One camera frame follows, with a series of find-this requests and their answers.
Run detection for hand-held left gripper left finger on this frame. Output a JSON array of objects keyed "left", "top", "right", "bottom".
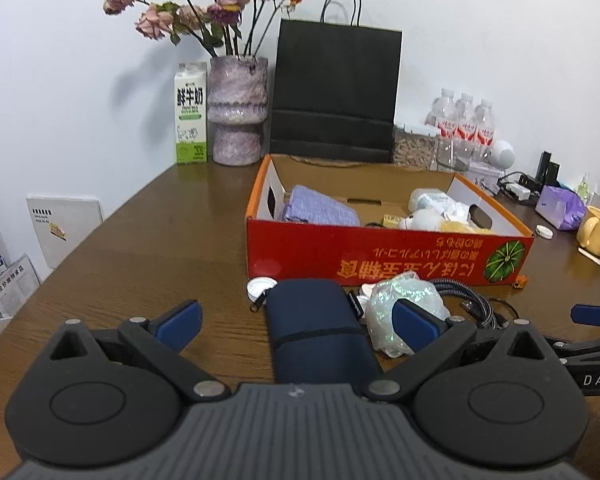
[{"left": 49, "top": 299, "right": 231, "bottom": 404}]

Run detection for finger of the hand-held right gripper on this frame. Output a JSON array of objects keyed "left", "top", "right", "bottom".
[
  {"left": 542, "top": 335, "right": 600, "bottom": 366},
  {"left": 570, "top": 302, "right": 600, "bottom": 331}
]

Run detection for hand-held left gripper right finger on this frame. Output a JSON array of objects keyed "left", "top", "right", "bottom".
[{"left": 362, "top": 297, "right": 551, "bottom": 404}]

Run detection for iridescent plastic bag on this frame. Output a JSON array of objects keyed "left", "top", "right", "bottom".
[{"left": 361, "top": 271, "right": 451, "bottom": 358}]

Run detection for black braided cable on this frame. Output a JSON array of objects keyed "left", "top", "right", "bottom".
[{"left": 432, "top": 281, "right": 518, "bottom": 331}]

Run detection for white round lid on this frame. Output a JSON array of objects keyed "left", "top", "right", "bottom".
[{"left": 246, "top": 277, "right": 279, "bottom": 301}]

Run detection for navy blue pouch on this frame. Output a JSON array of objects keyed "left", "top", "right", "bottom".
[{"left": 264, "top": 280, "right": 385, "bottom": 386}]

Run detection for orange cardboard box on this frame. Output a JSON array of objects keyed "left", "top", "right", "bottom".
[{"left": 245, "top": 154, "right": 536, "bottom": 286}]

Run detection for white wet wipes pack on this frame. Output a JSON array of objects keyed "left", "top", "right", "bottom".
[{"left": 407, "top": 187, "right": 461, "bottom": 213}]

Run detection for wooden desktop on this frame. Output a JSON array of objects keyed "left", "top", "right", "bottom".
[{"left": 0, "top": 160, "right": 600, "bottom": 480}]

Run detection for white and yellow plush toy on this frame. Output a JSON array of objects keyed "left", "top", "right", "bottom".
[{"left": 397, "top": 200, "right": 496, "bottom": 235}]

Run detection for purple tissue pack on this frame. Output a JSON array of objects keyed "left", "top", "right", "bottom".
[{"left": 535, "top": 185, "right": 588, "bottom": 231}]

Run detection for purple knitted cloth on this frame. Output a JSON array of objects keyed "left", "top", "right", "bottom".
[{"left": 279, "top": 185, "right": 362, "bottom": 227}]

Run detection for black upright device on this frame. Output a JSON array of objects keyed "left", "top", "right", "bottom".
[{"left": 534, "top": 151, "right": 561, "bottom": 186}]

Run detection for white floral tin box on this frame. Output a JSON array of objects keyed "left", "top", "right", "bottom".
[{"left": 467, "top": 161, "right": 503, "bottom": 193}]

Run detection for blue and white brochures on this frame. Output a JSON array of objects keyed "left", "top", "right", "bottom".
[{"left": 0, "top": 254, "right": 41, "bottom": 323}]

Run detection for clear seed container white lid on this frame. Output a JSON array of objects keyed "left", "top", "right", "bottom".
[{"left": 392, "top": 124, "right": 440, "bottom": 167}]

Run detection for clear water bottle red label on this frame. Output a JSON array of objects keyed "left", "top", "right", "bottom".
[
  {"left": 426, "top": 87, "right": 458, "bottom": 141},
  {"left": 455, "top": 92, "right": 477, "bottom": 143},
  {"left": 474, "top": 99, "right": 497, "bottom": 151}
]

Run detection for green and white milk carton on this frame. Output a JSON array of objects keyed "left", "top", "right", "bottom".
[{"left": 174, "top": 62, "right": 209, "bottom": 165}]

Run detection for purple marbled vase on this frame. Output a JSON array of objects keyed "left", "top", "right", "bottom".
[{"left": 207, "top": 56, "right": 270, "bottom": 167}]

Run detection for black paper bag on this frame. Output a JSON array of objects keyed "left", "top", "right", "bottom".
[{"left": 269, "top": 0, "right": 403, "bottom": 163}]

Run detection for white wall board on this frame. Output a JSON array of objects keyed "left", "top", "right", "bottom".
[{"left": 26, "top": 196, "right": 104, "bottom": 271}]

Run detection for black plug with cable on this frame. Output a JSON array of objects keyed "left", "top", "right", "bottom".
[{"left": 497, "top": 171, "right": 543, "bottom": 206}]

